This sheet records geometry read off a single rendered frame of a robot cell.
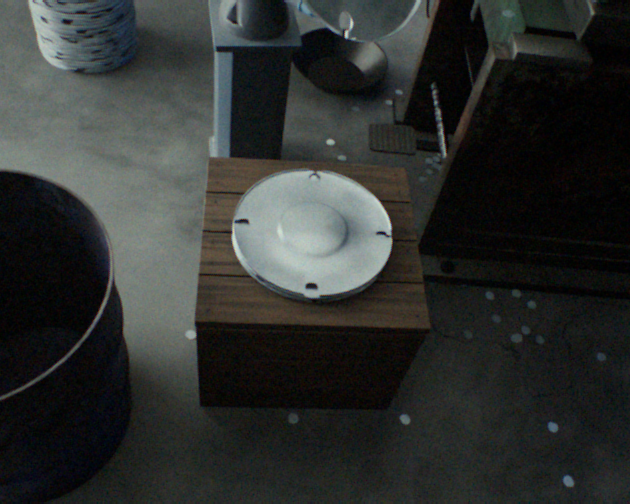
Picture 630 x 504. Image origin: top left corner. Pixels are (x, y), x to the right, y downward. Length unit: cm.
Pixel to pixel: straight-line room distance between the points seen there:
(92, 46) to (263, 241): 103
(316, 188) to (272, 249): 17
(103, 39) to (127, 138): 31
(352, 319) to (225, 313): 21
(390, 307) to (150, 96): 111
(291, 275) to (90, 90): 108
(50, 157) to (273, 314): 94
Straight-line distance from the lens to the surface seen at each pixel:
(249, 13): 143
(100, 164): 182
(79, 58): 206
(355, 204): 125
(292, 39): 146
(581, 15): 133
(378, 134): 170
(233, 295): 112
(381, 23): 85
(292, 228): 118
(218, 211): 123
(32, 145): 190
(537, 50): 126
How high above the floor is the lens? 130
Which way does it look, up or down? 53 degrees down
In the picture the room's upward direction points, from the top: 11 degrees clockwise
